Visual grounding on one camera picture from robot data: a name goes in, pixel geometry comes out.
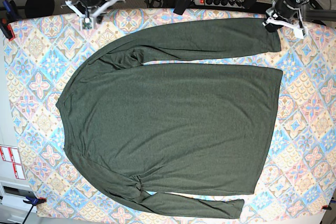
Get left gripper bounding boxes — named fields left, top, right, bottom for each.
left=264, top=0, right=299, bottom=32

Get dark green long-sleeve shirt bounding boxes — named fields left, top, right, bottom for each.
left=56, top=18, right=283, bottom=219

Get black round stool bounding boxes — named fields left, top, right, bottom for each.
left=25, top=0, right=55, bottom=18

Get blue orange clamp upper left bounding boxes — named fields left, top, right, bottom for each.
left=1, top=0, right=15, bottom=41

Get blue orange clamp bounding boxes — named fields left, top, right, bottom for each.
left=1, top=0, right=15, bottom=41
left=23, top=196, right=47, bottom=206

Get red white label stickers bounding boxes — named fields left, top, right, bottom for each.
left=1, top=145, right=26, bottom=180

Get orange clamp lower right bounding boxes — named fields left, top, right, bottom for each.
left=322, top=205, right=332, bottom=210

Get blue orange clamp lower left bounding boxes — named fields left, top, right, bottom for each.
left=23, top=196, right=47, bottom=206

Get white power strip red switch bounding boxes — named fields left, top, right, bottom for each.
left=194, top=0, right=243, bottom=8

